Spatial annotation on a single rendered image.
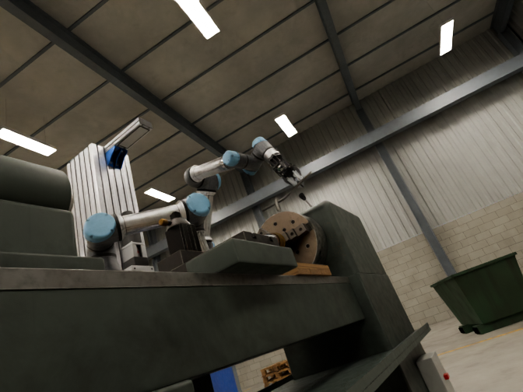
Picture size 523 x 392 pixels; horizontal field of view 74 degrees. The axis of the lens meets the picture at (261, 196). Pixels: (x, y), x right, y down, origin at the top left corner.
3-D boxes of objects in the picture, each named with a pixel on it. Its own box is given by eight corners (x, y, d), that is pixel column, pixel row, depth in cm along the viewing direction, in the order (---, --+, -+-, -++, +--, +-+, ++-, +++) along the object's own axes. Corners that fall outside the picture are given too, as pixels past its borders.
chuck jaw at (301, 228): (289, 237, 159) (310, 222, 155) (295, 246, 156) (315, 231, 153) (279, 234, 149) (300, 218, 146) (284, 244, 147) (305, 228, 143)
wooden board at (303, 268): (258, 306, 147) (255, 298, 149) (331, 274, 134) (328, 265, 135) (214, 312, 122) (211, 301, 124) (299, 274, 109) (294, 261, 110)
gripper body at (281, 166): (279, 177, 160) (265, 162, 166) (287, 181, 167) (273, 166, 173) (290, 165, 158) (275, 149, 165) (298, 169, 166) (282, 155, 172)
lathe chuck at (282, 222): (274, 288, 164) (258, 227, 176) (334, 268, 151) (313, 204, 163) (264, 289, 157) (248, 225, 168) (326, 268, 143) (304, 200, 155)
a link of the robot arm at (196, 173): (174, 167, 196) (231, 143, 164) (190, 170, 204) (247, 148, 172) (174, 187, 194) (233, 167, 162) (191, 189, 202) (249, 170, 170)
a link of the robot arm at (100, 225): (87, 256, 142) (208, 224, 170) (85, 241, 130) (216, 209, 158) (81, 230, 146) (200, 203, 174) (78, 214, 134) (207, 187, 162)
